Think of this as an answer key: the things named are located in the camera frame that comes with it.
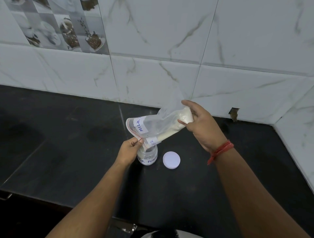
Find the clear jar with white label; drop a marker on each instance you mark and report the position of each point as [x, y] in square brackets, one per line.
[147, 157]

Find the white round jar lid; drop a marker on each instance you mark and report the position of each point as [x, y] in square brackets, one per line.
[171, 160]

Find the person's left fingers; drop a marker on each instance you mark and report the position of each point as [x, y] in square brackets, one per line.
[137, 142]

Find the person's left forearm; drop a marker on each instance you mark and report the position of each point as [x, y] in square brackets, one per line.
[93, 203]

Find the person's left hand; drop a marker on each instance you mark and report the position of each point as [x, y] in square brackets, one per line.
[127, 153]

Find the person's right thumb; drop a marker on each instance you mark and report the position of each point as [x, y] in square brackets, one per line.
[186, 122]

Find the person's right hand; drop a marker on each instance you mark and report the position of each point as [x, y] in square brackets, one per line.
[204, 127]

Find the red thread wristband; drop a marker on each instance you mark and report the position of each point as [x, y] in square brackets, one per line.
[220, 150]

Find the person's right forearm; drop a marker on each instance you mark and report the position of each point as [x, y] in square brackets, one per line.
[255, 196]

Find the clear zip bag of white powder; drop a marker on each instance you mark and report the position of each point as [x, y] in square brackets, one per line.
[159, 125]

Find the decorative coffee print tile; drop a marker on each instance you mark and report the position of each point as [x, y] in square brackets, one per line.
[60, 24]

